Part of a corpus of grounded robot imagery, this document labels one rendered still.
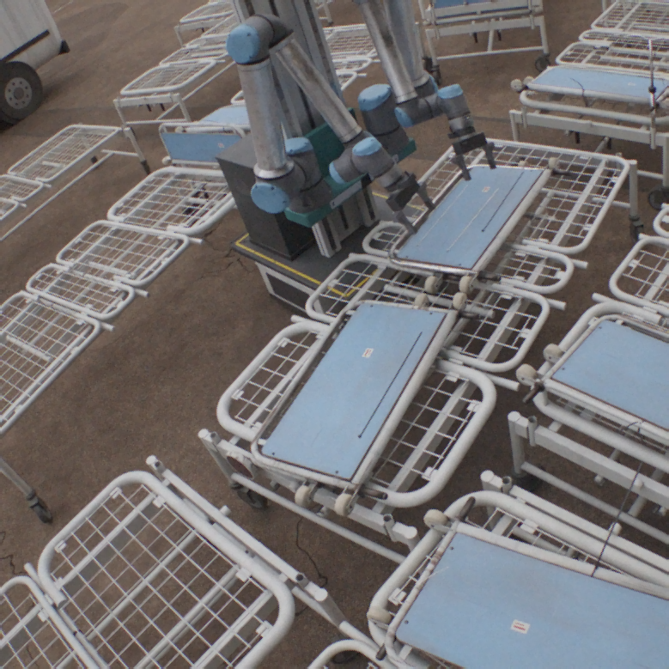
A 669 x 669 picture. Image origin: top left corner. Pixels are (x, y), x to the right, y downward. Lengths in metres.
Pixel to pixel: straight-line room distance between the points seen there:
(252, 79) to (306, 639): 1.88
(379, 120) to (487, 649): 2.11
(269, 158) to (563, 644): 1.82
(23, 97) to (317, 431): 7.89
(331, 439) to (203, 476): 0.99
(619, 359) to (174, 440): 1.95
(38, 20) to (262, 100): 7.59
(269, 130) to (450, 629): 1.69
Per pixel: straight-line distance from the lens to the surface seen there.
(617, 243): 3.44
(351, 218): 3.21
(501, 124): 4.62
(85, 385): 3.73
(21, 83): 9.44
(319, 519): 2.31
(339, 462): 1.97
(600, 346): 2.13
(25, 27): 9.61
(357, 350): 2.26
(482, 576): 1.71
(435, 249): 2.58
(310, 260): 3.14
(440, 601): 1.68
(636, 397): 1.97
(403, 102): 2.62
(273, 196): 2.49
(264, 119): 2.37
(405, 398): 2.05
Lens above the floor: 2.09
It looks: 42 degrees down
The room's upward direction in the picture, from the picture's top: 20 degrees counter-clockwise
